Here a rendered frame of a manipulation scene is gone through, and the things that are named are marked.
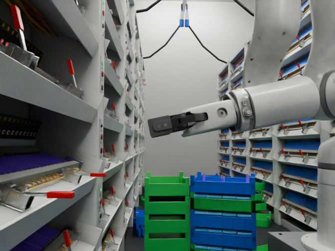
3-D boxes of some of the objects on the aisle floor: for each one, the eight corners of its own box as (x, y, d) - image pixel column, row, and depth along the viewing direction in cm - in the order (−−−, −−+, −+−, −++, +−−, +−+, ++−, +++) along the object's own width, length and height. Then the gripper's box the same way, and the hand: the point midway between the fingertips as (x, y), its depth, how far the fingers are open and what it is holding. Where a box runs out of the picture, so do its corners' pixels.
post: (99, 345, 91) (107, -184, 102) (93, 368, 81) (102, -216, 93) (35, 347, 90) (50, -186, 101) (21, 371, 81) (39, -219, 92)
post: (124, 258, 161) (126, -51, 172) (122, 265, 151) (125, -62, 163) (87, 258, 160) (92, -52, 171) (83, 265, 150) (89, -63, 162)
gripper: (221, 99, 66) (146, 115, 65) (245, 83, 49) (143, 104, 48) (229, 132, 65) (153, 148, 65) (254, 127, 48) (152, 149, 47)
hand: (154, 128), depth 56 cm, fingers open, 8 cm apart
